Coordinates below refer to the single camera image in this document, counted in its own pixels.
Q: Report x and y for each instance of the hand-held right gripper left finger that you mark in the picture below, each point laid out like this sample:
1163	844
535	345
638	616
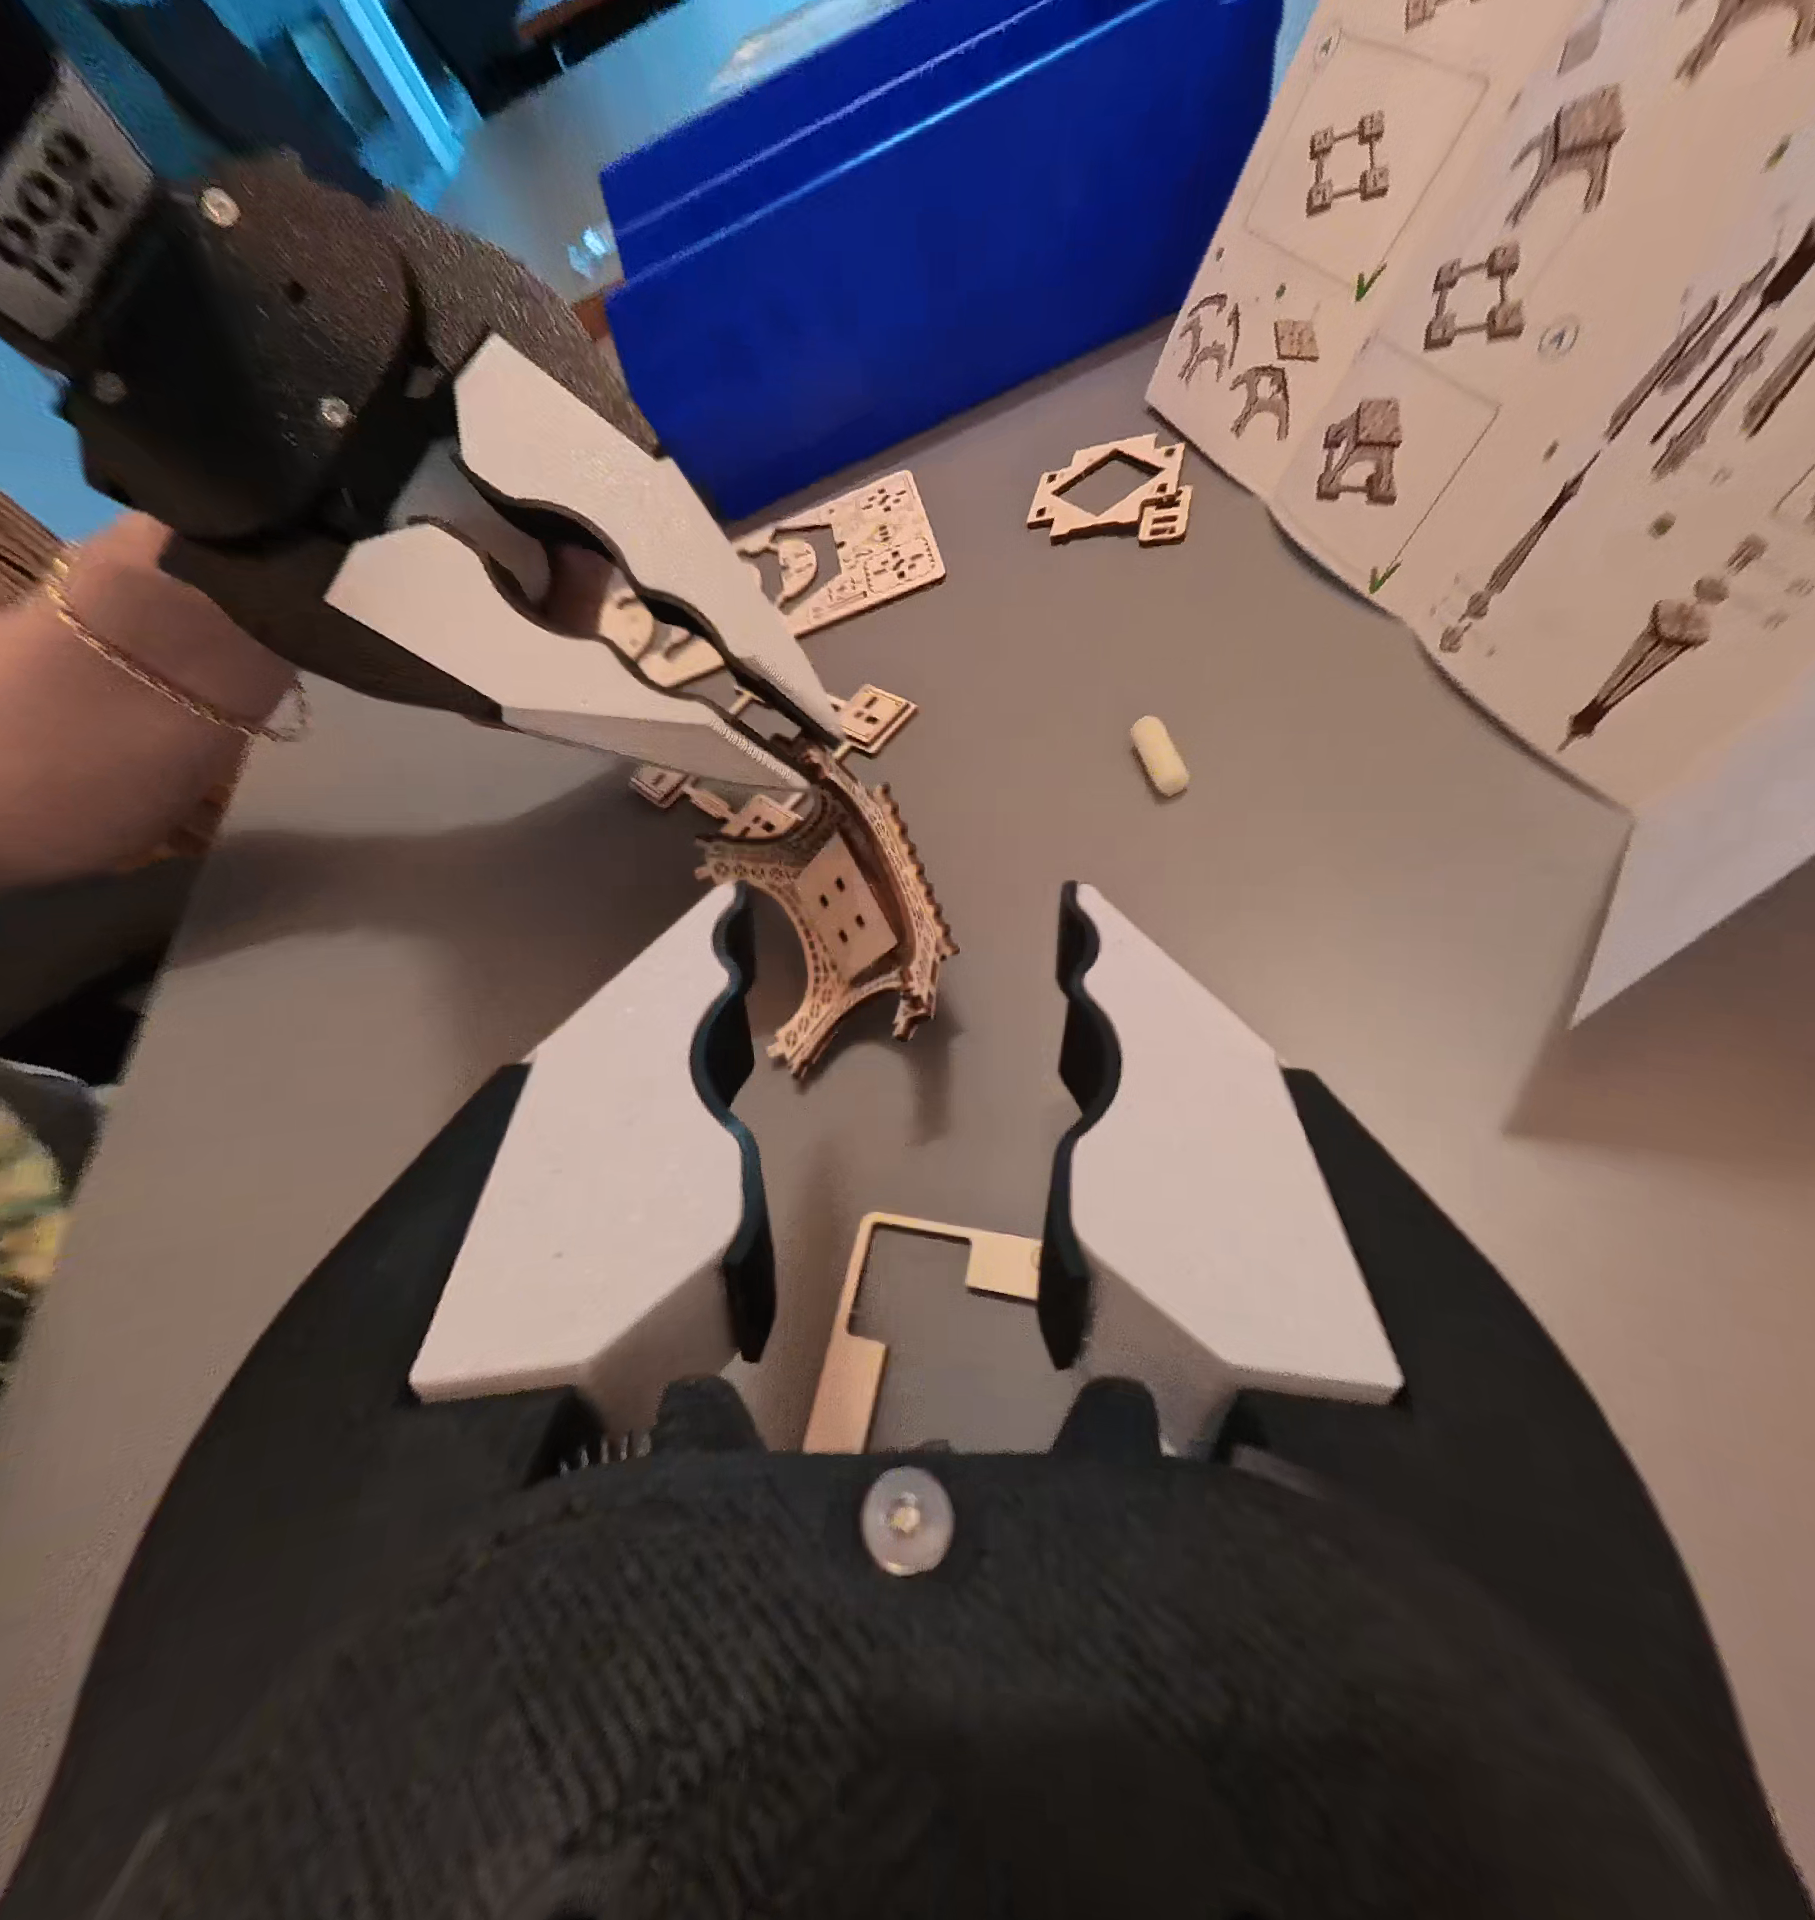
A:
592	1201

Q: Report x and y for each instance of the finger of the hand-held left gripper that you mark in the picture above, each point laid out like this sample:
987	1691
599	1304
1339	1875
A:
592	466
607	706

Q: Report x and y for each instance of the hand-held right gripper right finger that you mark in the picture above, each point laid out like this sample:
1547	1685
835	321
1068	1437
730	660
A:
1221	1201

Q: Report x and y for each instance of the wooden tower base model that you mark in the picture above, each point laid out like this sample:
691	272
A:
848	915

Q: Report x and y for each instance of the person's left forearm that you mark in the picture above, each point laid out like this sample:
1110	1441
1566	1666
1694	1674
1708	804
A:
52	734

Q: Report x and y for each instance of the grey desk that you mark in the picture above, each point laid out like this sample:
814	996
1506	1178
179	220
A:
1296	961

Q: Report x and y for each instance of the person's left hand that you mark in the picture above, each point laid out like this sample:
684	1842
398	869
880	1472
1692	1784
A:
186	616

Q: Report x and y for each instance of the wooden parts sheet remnant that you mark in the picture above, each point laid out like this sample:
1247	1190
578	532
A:
870	719

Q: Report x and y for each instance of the wooden parts sheet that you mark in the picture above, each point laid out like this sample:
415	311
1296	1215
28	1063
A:
861	548

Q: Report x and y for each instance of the blue plastic bin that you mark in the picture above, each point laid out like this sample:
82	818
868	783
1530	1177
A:
922	256

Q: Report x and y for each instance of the small white wax stick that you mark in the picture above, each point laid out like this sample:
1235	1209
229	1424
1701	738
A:
1159	758

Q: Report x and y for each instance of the patterned cloth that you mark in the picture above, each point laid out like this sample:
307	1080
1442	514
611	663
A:
1	1275

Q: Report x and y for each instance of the line-drawing instruction sheet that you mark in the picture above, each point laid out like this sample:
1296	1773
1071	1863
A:
1566	375

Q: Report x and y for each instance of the wooden frame offcut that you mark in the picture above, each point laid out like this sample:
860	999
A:
856	1335

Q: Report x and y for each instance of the square wooden frame piece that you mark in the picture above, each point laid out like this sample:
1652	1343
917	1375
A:
1109	492

